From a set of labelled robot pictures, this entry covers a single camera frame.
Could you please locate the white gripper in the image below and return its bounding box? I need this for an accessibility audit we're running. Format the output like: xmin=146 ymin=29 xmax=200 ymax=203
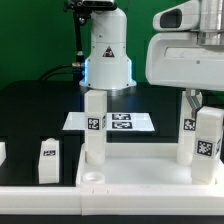
xmin=145 ymin=32 xmax=224 ymax=119

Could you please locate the white desk tabletop panel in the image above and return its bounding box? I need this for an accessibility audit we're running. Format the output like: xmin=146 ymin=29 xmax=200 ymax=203
xmin=75 ymin=142 xmax=224 ymax=188

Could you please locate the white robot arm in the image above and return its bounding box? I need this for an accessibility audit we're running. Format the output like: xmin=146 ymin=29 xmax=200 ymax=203
xmin=81 ymin=0 xmax=224 ymax=116

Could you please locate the white marker tag sheet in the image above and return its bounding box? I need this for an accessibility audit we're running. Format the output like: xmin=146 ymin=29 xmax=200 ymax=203
xmin=63 ymin=112 xmax=154 ymax=132

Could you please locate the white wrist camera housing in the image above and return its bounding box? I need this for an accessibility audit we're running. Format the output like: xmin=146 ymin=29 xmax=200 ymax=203
xmin=153 ymin=0 xmax=200 ymax=31

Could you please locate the black cable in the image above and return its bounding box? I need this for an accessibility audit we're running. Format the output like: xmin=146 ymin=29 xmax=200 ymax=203
xmin=39 ymin=64 xmax=83 ymax=82

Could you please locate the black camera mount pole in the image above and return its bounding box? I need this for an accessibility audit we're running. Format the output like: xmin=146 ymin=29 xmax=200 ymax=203
xmin=64 ymin=0 xmax=117 ymax=67

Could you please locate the white front barrier rail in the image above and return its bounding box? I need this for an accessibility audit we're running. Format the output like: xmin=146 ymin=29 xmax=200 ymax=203
xmin=0 ymin=185 xmax=224 ymax=215

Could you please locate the white barrier rail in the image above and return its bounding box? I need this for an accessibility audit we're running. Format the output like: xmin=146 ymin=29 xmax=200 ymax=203
xmin=0 ymin=142 xmax=6 ymax=166
xmin=0 ymin=185 xmax=224 ymax=215

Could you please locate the white left barrier rail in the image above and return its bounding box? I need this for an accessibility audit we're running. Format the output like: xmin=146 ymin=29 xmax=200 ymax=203
xmin=0 ymin=142 xmax=6 ymax=166

